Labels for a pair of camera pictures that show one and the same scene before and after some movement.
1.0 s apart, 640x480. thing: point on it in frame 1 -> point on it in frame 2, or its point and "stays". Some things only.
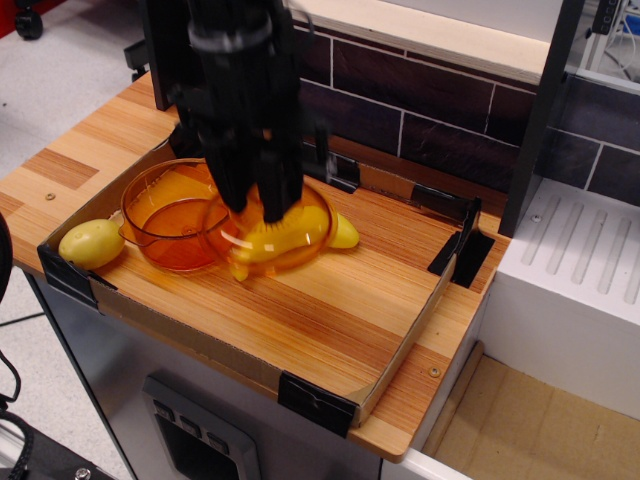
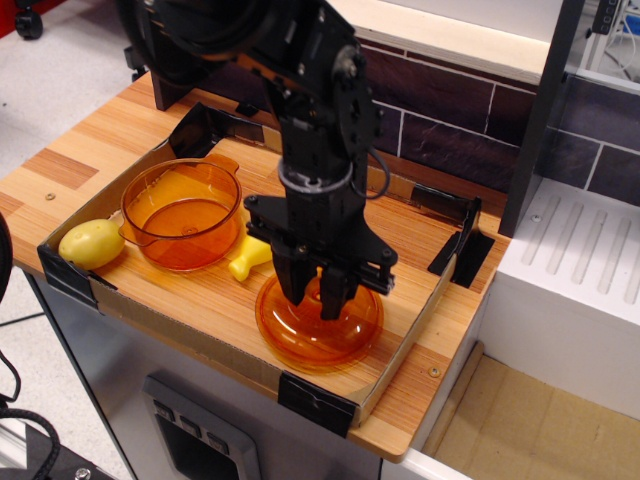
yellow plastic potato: [92, 244] stays
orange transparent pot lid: [249, 241] -> [299, 339]
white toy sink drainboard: [565, 303] stays
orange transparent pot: [176, 213] stays
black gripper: [244, 89] -> [318, 215]
